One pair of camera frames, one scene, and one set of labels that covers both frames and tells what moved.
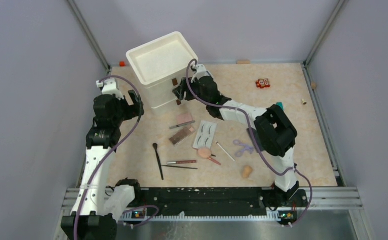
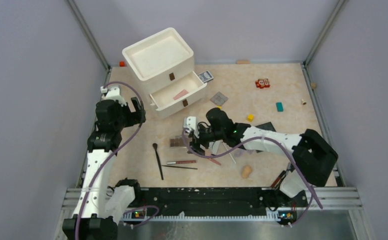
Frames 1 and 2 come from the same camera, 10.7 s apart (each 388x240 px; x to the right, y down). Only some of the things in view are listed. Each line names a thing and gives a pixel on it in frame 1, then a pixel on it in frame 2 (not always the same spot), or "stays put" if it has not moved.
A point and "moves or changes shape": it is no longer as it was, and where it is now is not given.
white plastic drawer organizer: (160, 66) moves or changes shape
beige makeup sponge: (246, 172) stays put
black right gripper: (180, 91) to (197, 140)
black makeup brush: (155, 145) stays put
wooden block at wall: (243, 61) stays put
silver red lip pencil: (182, 162) stays put
